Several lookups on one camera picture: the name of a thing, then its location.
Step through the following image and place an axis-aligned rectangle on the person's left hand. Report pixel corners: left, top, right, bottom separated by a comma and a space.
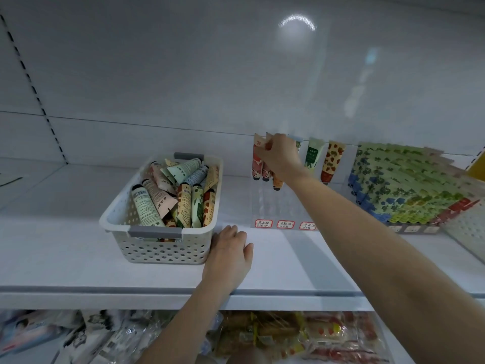
201, 225, 255, 294

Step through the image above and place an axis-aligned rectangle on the person's right hand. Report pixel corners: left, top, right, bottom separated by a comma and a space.
254, 132, 308, 187

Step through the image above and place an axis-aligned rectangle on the white perforated plastic basket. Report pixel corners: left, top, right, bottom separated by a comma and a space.
99, 153, 224, 264
443, 201, 485, 262

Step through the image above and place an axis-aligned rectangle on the pile of pale hand cream tubes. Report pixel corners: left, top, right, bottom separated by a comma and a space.
130, 157, 221, 228

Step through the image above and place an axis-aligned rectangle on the row of hand cream tubes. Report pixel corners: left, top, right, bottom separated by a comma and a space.
252, 132, 482, 226

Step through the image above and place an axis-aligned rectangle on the white metal shelf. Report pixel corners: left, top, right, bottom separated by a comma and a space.
0, 0, 485, 364

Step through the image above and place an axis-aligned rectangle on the person's left forearm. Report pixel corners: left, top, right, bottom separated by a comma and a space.
136, 283, 228, 364

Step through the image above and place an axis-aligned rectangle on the person's right forearm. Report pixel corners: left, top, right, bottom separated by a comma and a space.
288, 172, 485, 364

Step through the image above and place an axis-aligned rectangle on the clear divider tray with labels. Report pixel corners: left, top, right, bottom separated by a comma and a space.
253, 217, 441, 235

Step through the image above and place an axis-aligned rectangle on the pile of snack packets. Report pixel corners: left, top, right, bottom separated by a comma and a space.
0, 309, 391, 364

